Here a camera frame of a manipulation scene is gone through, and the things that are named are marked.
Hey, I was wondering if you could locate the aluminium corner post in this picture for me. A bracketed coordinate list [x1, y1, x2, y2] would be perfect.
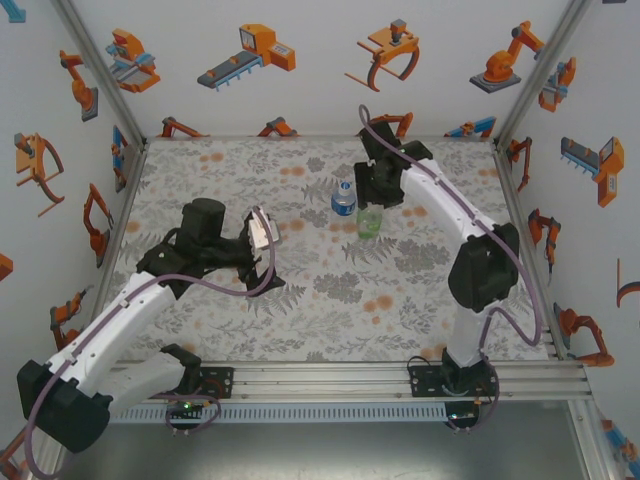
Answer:
[492, 0, 594, 149]
[49, 0, 150, 149]

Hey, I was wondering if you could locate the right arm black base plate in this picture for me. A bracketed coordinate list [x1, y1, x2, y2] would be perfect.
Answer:
[408, 355, 501, 399]

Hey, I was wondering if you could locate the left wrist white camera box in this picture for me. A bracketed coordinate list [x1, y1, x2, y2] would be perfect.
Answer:
[244, 208, 282, 252]

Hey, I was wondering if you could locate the aluminium side rail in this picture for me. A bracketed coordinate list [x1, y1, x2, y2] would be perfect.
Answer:
[492, 142, 569, 361]
[92, 139, 150, 301]

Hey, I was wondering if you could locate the clear bottle with blue label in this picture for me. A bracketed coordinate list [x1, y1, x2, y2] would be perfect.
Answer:
[330, 178, 359, 220]

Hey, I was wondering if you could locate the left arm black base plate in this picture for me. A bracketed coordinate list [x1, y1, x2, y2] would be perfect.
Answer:
[143, 366, 235, 400]

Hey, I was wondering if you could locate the slotted grey cable duct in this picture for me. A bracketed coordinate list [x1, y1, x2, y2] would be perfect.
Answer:
[67, 402, 449, 424]

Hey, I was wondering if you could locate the green plastic bottle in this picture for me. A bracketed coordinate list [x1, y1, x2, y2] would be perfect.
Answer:
[355, 201, 386, 241]

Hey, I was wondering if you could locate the grey metal panel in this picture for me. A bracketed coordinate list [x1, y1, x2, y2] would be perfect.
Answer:
[54, 421, 586, 480]

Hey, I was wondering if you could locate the aluminium front rail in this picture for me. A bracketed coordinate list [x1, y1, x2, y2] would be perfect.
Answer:
[47, 360, 594, 404]

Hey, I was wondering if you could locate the floral table cloth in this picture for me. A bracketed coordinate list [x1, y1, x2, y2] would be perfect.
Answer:
[87, 137, 556, 364]

